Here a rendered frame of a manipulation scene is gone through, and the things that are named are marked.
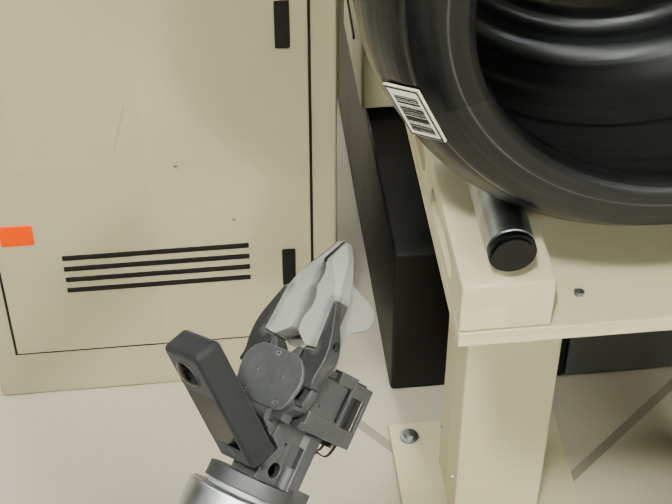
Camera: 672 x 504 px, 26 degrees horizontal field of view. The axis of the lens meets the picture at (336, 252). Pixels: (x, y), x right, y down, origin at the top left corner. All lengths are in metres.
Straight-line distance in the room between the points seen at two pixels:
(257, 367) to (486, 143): 0.26
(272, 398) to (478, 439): 0.97
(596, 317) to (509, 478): 0.79
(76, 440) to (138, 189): 0.46
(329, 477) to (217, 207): 0.46
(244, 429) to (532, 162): 0.33
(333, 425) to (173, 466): 1.16
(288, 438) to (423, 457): 1.14
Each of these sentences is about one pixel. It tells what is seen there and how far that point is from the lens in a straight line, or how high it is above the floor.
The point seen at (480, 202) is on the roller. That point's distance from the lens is 1.34.
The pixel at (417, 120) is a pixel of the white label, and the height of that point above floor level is 1.05.
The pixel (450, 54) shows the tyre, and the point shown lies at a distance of 1.15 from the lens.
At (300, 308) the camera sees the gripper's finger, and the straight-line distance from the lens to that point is 1.16.
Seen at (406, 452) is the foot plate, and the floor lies 0.01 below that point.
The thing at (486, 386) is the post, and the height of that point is 0.31.
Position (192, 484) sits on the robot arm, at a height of 0.88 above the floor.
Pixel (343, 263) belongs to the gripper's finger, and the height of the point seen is 1.00.
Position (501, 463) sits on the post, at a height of 0.14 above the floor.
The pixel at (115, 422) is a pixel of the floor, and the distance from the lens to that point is 2.38.
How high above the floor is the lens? 1.78
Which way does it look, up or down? 43 degrees down
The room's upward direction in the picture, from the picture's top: straight up
